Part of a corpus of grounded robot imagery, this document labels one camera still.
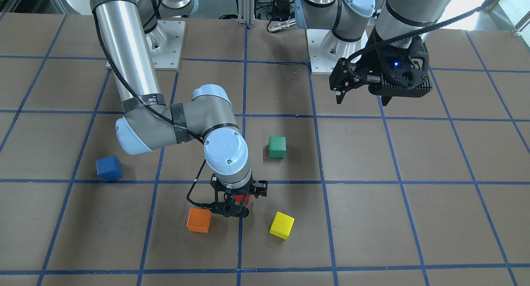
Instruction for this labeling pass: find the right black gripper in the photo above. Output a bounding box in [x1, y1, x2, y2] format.
[210, 173, 268, 204]

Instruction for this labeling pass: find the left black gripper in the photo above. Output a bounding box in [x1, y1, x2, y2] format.
[329, 46, 414, 106]

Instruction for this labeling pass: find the red wooden block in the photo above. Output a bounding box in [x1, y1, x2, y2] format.
[234, 194, 251, 205]

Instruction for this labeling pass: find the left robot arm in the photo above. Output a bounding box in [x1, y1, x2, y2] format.
[295, 0, 452, 106]

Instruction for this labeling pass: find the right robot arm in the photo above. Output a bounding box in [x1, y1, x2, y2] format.
[89, 0, 267, 211]

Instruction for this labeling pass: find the yellow wooden block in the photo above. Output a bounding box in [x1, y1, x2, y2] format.
[269, 211, 295, 240]

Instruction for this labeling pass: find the green wooden block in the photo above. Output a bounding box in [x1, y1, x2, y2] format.
[267, 136, 287, 159]

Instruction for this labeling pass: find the orange wooden block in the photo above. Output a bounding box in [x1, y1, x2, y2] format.
[187, 207, 211, 233]

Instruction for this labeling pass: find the blue wooden block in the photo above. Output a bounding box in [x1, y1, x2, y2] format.
[96, 156, 123, 182]

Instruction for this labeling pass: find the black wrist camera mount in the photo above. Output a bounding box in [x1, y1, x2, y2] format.
[208, 202, 250, 218]
[369, 36, 432, 105]

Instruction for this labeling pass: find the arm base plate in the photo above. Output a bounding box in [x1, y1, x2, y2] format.
[306, 29, 368, 75]
[106, 20, 186, 71]

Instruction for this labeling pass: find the aluminium frame post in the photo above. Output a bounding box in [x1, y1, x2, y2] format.
[236, 0, 255, 27]

